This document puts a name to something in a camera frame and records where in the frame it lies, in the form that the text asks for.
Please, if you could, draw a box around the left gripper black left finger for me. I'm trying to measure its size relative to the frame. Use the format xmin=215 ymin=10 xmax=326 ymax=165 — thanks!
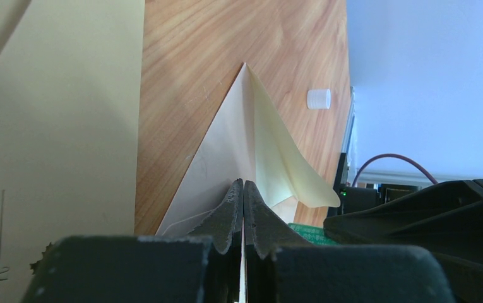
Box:
xmin=23 ymin=179 xmax=243 ymax=302

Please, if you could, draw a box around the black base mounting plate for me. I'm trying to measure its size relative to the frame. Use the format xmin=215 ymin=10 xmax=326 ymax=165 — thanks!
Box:
xmin=327 ymin=153 xmax=421 ymax=217

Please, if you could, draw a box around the pink paper envelope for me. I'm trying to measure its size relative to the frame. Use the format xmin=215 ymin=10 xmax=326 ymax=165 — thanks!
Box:
xmin=157 ymin=64 xmax=341 ymax=236

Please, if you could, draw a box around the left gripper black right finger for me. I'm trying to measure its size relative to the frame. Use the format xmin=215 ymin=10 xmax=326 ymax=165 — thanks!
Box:
xmin=243 ymin=181 xmax=455 ymax=302

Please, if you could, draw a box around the tan kraft envelope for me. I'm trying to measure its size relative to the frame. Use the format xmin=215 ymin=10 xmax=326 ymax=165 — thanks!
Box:
xmin=0 ymin=1 xmax=145 ymax=302

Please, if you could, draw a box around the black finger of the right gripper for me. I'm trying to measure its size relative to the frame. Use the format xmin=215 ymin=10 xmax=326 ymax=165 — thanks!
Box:
xmin=324 ymin=180 xmax=483 ymax=302

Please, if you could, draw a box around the white green glue stick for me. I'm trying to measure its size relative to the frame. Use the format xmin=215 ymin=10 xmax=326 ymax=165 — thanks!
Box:
xmin=288 ymin=223 xmax=338 ymax=246

